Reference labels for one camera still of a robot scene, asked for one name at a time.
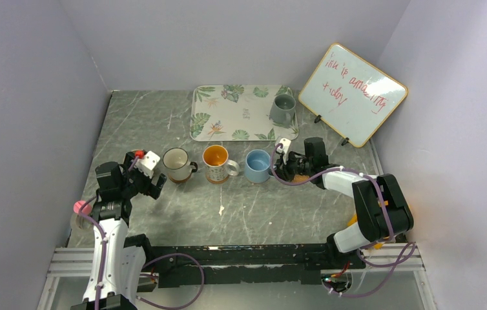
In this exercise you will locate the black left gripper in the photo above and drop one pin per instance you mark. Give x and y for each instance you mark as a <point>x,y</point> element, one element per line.
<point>146,179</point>

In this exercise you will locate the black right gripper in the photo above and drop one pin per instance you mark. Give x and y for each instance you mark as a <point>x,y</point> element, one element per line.
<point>283,172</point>

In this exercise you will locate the light blue mug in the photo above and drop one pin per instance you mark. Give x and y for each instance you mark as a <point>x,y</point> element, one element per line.
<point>257,166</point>

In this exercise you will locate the smooth wooden coaster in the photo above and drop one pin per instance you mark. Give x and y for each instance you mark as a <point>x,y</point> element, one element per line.
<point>174,180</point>

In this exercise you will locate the white mug black rim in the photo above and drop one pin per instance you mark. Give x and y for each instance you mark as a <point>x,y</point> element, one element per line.
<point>178,163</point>

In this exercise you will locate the grey-green mug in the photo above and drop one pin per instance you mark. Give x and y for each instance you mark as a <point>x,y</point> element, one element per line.
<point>283,110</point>

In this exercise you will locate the yellow-inside patterned mug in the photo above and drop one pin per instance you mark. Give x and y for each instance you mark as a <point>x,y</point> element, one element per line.
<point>218,165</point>

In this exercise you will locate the woven rattan coaster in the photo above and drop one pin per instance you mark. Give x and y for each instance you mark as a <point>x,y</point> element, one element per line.
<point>300,179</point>

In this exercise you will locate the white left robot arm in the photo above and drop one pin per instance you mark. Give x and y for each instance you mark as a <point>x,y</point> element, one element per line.
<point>118,258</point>

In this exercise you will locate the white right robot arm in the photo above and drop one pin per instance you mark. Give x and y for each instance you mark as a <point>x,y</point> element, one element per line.
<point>356,185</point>

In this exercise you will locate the pink-capped bottle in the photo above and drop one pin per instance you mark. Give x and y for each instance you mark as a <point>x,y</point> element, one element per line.
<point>80,210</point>

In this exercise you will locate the leaf-patterned white tray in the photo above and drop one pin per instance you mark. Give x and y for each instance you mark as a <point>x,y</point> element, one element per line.
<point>238,113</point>

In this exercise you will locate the yellow-framed whiteboard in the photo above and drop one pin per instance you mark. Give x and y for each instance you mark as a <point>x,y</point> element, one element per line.
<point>350,95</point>

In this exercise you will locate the yellow plastic bin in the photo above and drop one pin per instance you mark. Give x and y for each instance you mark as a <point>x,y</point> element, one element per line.
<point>352,220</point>

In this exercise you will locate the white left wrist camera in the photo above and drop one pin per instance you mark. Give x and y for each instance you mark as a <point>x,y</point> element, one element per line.
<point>146,162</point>

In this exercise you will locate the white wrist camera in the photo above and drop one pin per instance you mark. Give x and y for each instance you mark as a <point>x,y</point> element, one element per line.
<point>146,162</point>
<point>282,147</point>

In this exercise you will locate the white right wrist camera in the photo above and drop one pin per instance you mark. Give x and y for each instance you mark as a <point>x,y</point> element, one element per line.
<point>282,147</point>

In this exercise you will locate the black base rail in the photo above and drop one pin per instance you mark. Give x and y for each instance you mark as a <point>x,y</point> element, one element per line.
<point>305,263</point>

